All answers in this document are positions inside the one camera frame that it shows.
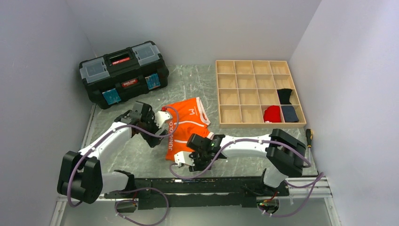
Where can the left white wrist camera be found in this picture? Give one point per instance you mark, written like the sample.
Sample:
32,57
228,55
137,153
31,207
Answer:
162,118

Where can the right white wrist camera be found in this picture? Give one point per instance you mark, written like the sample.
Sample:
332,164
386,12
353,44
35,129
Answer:
183,158

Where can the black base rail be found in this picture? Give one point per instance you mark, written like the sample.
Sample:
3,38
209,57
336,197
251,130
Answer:
201,192

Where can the black rolled underwear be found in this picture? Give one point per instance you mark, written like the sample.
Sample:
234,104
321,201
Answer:
284,96

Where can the red rolled underwear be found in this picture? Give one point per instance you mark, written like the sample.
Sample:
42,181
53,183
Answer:
272,114

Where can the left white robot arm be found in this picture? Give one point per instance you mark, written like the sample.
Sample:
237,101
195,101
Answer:
81,178

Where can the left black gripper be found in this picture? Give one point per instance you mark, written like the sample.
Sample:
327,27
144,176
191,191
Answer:
152,141

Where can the dark blue rolled underwear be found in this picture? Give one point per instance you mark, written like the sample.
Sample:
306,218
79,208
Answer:
289,114

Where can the orange underwear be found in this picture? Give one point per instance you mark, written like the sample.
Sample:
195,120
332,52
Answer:
188,117

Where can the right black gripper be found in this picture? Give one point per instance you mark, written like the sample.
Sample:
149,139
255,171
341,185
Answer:
197,166

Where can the black plastic toolbox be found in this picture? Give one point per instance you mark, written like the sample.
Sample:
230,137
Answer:
122,75

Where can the wooden compartment tray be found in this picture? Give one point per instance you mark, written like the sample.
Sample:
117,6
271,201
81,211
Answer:
246,88

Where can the yellow black screwdriver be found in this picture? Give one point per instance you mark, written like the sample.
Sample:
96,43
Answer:
309,137

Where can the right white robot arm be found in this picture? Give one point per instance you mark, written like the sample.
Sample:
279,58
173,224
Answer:
286,153

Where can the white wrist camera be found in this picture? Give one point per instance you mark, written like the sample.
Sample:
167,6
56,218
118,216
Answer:
183,158
162,118

